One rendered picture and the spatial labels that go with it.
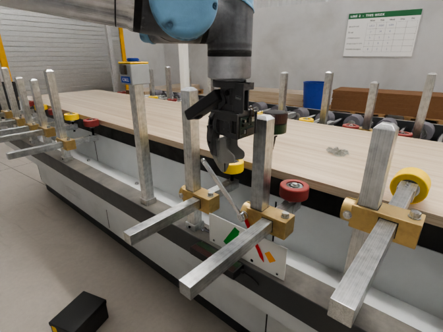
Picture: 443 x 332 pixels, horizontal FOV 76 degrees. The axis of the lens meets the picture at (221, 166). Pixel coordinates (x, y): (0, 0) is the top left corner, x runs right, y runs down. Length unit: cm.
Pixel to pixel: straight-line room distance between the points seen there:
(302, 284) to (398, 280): 27
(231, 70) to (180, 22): 20
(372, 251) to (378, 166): 16
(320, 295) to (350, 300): 37
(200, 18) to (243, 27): 18
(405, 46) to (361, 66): 90
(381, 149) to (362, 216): 13
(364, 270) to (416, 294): 50
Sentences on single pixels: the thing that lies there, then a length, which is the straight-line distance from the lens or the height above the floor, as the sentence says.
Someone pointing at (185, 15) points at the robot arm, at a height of 129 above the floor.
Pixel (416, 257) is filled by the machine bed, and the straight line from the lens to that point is 90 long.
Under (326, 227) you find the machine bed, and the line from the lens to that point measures 93.
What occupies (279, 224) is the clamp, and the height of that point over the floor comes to 86.
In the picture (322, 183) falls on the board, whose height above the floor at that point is 90.
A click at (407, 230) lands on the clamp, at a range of 61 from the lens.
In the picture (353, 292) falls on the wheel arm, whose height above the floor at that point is 96.
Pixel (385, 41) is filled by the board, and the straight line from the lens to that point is 771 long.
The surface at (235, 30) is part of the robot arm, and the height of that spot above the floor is 128.
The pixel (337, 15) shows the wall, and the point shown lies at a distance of 798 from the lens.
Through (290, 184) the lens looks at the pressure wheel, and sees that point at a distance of 82.
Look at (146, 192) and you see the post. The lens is 111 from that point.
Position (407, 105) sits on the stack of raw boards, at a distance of 644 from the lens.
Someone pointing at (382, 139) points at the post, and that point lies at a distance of 57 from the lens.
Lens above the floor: 124
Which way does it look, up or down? 22 degrees down
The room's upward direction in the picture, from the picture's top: straight up
